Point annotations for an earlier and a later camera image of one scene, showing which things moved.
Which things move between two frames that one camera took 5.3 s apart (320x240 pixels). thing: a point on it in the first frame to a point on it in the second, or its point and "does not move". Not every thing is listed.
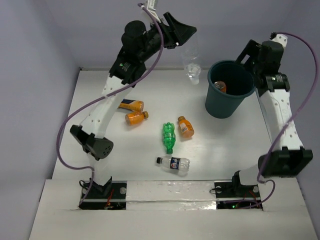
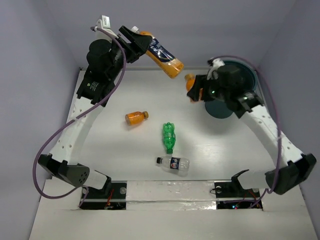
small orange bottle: (136, 118) does not move
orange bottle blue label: (132, 105) to (161, 56)
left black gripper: (171, 31) to (130, 44)
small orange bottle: (187, 129) to (190, 78)
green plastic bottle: (169, 136) does not move
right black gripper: (254, 49) to (201, 81)
